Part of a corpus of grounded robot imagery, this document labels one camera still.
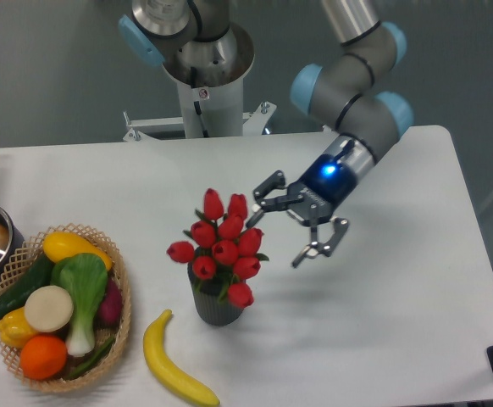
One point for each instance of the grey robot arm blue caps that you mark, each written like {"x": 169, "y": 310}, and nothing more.
{"x": 208, "y": 57}

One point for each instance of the orange toy fruit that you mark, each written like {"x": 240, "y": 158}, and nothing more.
{"x": 43, "y": 356}

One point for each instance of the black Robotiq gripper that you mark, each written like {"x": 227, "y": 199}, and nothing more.
{"x": 315, "y": 195}

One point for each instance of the green bean pod toy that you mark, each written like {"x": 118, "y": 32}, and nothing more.
{"x": 92, "y": 361}

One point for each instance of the yellow squash toy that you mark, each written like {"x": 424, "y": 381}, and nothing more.
{"x": 61, "y": 245}

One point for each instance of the woven wicker basket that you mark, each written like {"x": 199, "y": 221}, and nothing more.
{"x": 20, "y": 262}

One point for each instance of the dark grey ribbed vase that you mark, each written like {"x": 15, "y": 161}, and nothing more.
{"x": 209, "y": 306}

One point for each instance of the green bok choy toy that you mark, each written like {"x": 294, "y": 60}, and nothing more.
{"x": 84, "y": 277}

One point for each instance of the green cucumber toy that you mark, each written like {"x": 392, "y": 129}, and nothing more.
{"x": 38, "y": 275}

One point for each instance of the purple sweet potato toy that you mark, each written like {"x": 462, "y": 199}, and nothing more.
{"x": 110, "y": 308}

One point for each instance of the red tulip bouquet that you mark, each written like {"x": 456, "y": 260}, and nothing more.
{"x": 222, "y": 253}

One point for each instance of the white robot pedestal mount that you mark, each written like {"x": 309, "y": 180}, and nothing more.
{"x": 206, "y": 112}

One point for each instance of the yellow bell pepper toy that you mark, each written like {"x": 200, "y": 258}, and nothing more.
{"x": 15, "y": 331}

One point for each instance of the yellow toy banana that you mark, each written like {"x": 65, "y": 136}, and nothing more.
{"x": 164, "y": 369}

